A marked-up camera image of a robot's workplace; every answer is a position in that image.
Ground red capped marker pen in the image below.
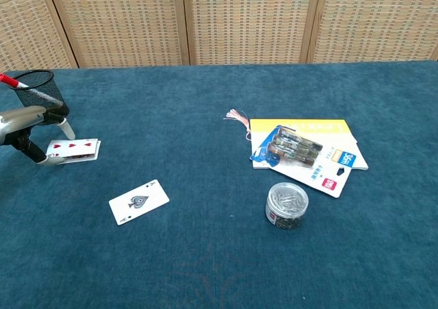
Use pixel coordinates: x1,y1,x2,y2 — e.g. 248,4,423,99
0,73,65,108

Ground blister pack of clips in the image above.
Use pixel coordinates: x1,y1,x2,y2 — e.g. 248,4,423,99
248,124,357,199

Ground clear jar of paper clips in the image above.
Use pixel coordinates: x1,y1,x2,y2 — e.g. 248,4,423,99
265,182,309,230

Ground yellow white notebook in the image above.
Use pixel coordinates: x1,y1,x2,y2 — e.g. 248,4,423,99
249,118,370,171

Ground woven bamboo screen panel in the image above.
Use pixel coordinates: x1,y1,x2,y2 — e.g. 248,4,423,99
0,0,79,73
307,0,438,64
183,0,322,66
44,0,190,69

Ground black mesh pen holder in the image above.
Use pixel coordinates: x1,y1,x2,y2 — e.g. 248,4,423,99
10,69,70,125

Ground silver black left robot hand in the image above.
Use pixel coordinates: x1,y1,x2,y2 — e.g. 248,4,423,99
0,105,76,166

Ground ace of spades card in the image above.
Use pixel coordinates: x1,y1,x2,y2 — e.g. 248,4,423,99
108,179,170,226

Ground blue table cloth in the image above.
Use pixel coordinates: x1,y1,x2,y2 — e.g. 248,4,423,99
0,60,438,309

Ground hearts playing card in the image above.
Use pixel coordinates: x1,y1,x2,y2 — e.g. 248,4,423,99
46,138,101,162

